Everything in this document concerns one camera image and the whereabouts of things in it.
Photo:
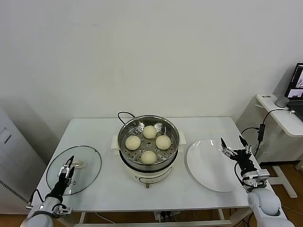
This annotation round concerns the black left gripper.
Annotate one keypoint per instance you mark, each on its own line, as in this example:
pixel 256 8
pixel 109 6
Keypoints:
pixel 60 186

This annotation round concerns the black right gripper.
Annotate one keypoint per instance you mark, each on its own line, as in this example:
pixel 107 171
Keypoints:
pixel 245 162

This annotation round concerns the round glass lid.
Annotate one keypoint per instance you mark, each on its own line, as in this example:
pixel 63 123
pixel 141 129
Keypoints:
pixel 87 160

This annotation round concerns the white steamed baozi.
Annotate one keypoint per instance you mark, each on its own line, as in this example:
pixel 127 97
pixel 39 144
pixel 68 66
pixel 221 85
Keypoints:
pixel 148 157
pixel 132 142
pixel 163 142
pixel 149 131

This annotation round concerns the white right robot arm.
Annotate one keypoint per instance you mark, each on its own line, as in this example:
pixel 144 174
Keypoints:
pixel 265 204

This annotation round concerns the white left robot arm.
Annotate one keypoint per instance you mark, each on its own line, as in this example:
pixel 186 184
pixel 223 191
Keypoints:
pixel 40 212

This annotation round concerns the stainless steel steamer pot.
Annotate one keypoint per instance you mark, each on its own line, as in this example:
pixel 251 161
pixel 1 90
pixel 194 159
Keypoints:
pixel 125 127

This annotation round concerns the black USB hub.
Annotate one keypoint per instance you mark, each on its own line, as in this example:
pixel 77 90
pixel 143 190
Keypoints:
pixel 261 132

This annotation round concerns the white round plate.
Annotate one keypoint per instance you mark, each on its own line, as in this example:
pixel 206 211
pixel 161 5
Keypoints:
pixel 206 165

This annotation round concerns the white side desk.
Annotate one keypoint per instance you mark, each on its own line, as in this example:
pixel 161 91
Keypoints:
pixel 284 123

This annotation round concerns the white cabinet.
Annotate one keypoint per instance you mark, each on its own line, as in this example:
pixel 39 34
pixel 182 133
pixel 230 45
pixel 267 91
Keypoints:
pixel 14 153

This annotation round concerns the grey cylinder speaker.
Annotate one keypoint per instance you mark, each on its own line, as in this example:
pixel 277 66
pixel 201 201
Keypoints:
pixel 281 101

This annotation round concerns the cream electric cooker base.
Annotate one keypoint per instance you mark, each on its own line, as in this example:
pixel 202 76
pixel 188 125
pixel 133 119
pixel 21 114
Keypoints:
pixel 142 175

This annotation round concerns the open laptop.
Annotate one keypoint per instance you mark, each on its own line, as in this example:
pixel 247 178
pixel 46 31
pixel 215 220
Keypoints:
pixel 296 80

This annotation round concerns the white power strip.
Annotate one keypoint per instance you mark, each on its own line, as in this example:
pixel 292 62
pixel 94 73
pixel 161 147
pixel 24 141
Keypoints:
pixel 165 215

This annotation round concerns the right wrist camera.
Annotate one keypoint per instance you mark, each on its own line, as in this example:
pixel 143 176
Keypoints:
pixel 256 177

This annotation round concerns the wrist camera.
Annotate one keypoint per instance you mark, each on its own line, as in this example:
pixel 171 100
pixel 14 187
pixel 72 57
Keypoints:
pixel 62 210
pixel 256 177

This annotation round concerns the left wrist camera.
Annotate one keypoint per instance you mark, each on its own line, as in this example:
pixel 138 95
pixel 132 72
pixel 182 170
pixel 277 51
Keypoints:
pixel 62 210

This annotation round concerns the white table frame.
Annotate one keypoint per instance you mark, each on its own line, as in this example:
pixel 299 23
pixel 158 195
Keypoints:
pixel 82 217

